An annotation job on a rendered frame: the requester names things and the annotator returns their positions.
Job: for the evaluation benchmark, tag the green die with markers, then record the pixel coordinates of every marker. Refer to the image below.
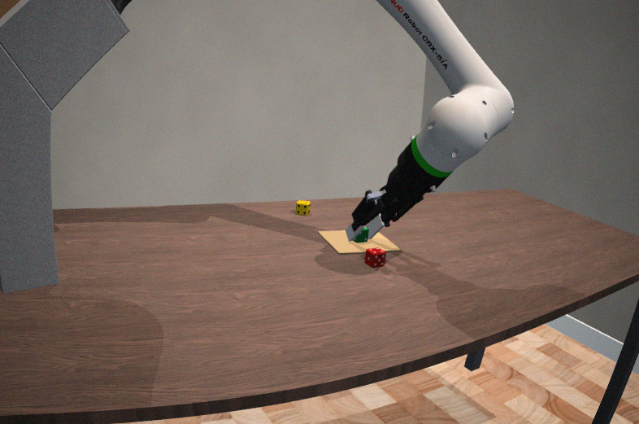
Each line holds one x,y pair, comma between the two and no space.
362,237

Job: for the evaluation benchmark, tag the yellow die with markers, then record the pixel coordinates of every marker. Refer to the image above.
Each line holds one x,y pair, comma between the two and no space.
303,207

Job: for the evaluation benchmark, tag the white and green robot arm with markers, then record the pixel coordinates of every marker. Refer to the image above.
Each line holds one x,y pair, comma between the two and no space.
480,108

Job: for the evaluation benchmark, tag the tan flat mat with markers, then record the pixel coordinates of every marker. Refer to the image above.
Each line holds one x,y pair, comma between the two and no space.
339,242

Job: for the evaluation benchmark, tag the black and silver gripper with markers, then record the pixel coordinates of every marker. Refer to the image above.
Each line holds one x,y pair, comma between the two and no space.
371,206

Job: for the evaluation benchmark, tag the red die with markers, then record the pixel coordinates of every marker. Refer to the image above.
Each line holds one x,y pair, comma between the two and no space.
375,257

